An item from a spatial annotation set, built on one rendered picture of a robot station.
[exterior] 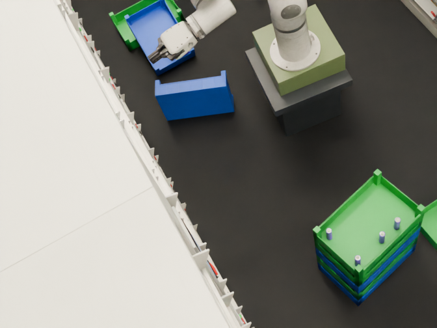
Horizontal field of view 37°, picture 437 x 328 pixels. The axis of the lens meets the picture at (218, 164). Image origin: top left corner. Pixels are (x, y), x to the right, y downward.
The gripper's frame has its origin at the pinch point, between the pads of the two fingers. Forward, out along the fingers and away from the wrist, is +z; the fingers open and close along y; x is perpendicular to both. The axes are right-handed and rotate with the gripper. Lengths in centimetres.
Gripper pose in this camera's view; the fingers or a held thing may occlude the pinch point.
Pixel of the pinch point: (155, 56)
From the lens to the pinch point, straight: 223.6
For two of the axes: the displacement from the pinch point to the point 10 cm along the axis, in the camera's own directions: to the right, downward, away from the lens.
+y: -4.6, -7.5, 4.8
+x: -3.6, -3.4, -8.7
